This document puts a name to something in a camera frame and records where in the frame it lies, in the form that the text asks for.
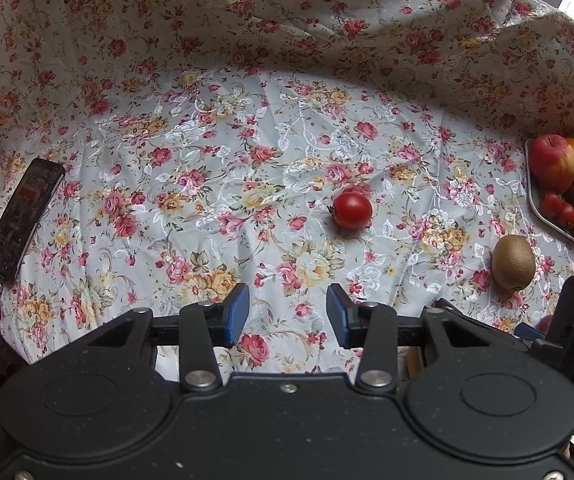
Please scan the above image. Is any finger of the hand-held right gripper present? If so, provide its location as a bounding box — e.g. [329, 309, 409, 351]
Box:
[513, 324, 548, 350]

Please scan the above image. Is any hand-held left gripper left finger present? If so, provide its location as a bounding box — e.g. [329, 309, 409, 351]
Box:
[58, 283, 250, 396]

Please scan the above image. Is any floral tablecloth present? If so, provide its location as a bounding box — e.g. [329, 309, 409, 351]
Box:
[0, 0, 574, 377]

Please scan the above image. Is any red apple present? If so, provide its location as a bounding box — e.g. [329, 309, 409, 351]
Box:
[529, 133, 574, 194]

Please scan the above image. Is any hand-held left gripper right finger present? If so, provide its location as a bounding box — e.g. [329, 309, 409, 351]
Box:
[327, 283, 528, 396]

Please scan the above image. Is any brown kiwi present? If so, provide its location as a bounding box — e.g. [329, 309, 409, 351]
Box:
[492, 234, 536, 292]

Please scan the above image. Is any black smartphone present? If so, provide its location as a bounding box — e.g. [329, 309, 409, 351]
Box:
[0, 157, 66, 282]

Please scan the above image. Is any pale green plate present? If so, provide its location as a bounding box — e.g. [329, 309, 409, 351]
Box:
[524, 137, 574, 257]

